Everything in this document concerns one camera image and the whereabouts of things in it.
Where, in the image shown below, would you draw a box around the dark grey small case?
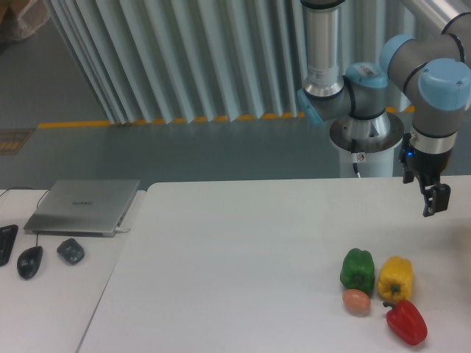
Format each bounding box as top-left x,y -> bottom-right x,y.
57,238 -> 85,265

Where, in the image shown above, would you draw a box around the silver closed laptop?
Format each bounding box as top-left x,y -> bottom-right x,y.
24,179 -> 140,237

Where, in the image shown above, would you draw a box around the black computer mouse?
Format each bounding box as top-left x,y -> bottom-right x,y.
17,246 -> 43,280

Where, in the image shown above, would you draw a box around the black mouse cable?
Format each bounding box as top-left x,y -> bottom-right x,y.
0,186 -> 51,248

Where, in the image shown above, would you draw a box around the brown egg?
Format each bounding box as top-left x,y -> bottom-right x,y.
342,289 -> 371,315

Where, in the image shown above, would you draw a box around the green bell pepper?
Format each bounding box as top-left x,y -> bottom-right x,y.
339,248 -> 375,296

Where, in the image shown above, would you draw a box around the black keyboard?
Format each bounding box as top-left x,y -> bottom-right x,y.
0,224 -> 18,267

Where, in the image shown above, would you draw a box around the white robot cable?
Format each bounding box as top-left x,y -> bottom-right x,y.
350,138 -> 364,179

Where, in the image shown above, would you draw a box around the red bell pepper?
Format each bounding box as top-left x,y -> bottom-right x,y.
383,299 -> 428,346

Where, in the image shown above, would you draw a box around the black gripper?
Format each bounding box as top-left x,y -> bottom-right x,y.
399,132 -> 451,217

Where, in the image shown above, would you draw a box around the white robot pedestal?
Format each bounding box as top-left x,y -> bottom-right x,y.
330,111 -> 404,178

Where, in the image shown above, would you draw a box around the corrugated grey partition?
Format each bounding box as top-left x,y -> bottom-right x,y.
42,0 -> 419,126

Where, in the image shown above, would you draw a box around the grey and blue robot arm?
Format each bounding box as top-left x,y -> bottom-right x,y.
297,1 -> 470,217

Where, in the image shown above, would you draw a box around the yellow bell pepper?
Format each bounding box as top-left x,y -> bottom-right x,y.
377,256 -> 414,303

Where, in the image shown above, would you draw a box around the cardboard box in plastic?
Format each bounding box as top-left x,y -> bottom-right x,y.
1,0 -> 50,43

